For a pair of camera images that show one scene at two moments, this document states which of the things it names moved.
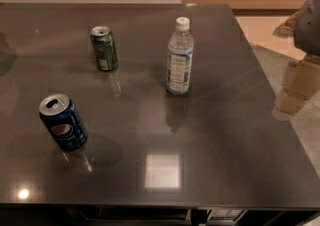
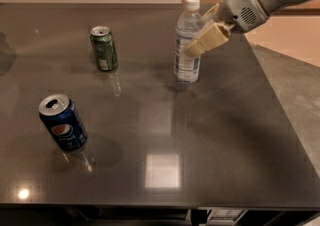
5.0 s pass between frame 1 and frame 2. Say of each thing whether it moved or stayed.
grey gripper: moved
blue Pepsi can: stayed
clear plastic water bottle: moved
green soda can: stayed
